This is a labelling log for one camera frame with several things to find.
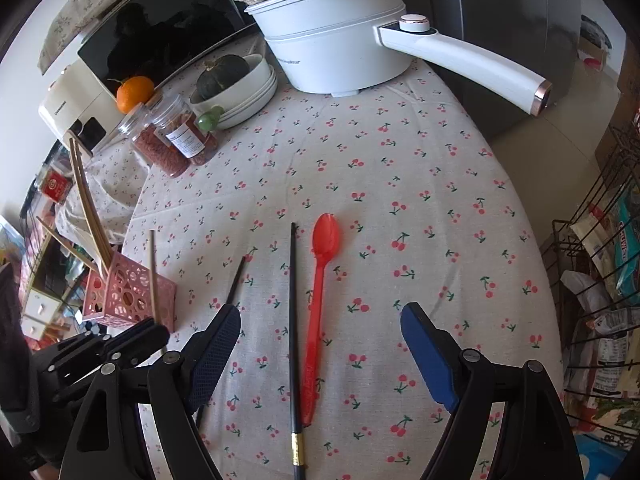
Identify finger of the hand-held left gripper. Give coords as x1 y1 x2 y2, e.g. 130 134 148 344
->
105 317 158 356
115 324 170 367

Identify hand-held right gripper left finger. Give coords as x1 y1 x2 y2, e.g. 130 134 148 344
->
67 304 242 480

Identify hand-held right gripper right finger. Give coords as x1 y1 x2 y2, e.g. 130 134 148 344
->
400 301 586 480

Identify pink perforated plastic basket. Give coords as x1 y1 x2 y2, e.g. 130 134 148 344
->
81 250 179 333

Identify wooden chopstick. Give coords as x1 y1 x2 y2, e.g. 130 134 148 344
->
36 216 101 276
149 230 162 325
74 137 114 260

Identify black chopstick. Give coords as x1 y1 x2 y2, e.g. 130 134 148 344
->
195 256 247 428
289 222 305 480

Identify red plastic spoon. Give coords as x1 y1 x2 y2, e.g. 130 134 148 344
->
299 212 342 427

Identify person's left forearm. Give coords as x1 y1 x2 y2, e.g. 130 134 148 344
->
0 262 33 411

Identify white small drawer unit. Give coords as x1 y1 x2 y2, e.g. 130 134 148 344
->
22 292 66 336

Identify cherry print tablecloth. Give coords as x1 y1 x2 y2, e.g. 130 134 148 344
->
120 57 566 480

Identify tall jar red spice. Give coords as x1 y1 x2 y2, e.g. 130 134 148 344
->
131 105 191 178

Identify printed snack bags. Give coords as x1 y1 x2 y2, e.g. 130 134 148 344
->
575 310 640 401

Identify blue bag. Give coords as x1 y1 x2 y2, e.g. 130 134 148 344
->
575 430 621 480

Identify labelled jar of dried fruit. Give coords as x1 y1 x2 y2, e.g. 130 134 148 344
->
150 92 219 166

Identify white snack bag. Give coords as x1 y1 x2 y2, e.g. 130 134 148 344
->
570 210 640 306

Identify glass jar with red fruits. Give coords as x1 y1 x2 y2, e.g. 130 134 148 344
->
92 102 151 161

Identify teal snack packet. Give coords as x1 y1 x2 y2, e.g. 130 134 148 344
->
612 195 640 281

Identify orange with stem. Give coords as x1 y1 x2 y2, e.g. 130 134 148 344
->
107 76 156 115

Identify cream air fryer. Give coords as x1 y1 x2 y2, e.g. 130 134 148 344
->
39 57 126 153

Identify white bowls with green knob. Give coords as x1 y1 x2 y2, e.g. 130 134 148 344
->
189 53 278 131

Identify dark green squash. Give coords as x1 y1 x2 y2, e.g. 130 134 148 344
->
195 55 251 102

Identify black microwave oven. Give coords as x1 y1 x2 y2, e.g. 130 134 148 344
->
75 0 261 96

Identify white electric pot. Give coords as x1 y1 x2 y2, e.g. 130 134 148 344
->
244 0 553 117

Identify grey refrigerator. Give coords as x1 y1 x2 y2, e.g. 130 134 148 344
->
420 0 583 141

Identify black wire rack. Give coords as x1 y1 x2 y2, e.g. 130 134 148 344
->
537 125 640 431

